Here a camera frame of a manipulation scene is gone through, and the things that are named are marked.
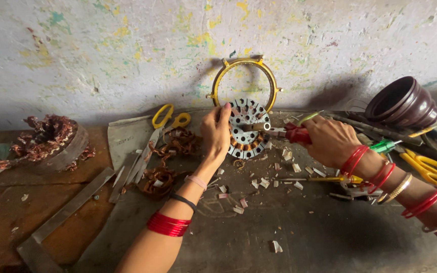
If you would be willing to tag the person's right hand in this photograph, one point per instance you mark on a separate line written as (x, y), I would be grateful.
(330, 142)

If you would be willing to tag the person's left hand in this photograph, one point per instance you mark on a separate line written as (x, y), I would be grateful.
(215, 132)

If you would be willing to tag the person's left fingers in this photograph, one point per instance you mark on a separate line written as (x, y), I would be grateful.
(222, 113)

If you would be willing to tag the person's right fingers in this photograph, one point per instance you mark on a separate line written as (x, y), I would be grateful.
(308, 127)

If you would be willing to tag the round metal fan stator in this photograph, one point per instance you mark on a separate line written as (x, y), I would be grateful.
(247, 131)

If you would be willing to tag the thin red bangles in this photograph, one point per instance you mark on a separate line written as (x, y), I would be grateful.
(353, 161)
(423, 204)
(383, 178)

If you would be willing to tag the scattered white paper bits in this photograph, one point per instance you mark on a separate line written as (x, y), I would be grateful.
(264, 184)

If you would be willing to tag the pink wrist band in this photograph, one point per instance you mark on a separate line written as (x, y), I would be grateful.
(196, 182)

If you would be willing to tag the small dark metal tool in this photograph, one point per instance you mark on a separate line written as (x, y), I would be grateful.
(345, 196)

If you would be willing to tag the black wrist band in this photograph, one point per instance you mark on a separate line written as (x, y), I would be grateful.
(183, 200)

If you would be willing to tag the grey paper sheet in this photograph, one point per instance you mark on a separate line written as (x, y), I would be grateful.
(125, 138)

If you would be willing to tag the brown plastic bowl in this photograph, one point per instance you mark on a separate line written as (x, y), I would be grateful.
(406, 104)

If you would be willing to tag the heap of dark hand tools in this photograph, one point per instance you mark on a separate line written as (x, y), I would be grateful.
(412, 136)

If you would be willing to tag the gold metal bangle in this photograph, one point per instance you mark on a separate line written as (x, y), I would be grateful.
(396, 189)

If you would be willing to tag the bundle of thin metal strips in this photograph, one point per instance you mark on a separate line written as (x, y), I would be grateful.
(121, 182)

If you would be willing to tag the stack of red bangles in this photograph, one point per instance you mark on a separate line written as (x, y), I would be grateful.
(167, 224)

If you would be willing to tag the old stator with burnt winding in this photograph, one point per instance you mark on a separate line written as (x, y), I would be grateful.
(46, 140)

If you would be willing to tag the long flat metal bar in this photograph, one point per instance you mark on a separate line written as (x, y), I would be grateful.
(70, 212)

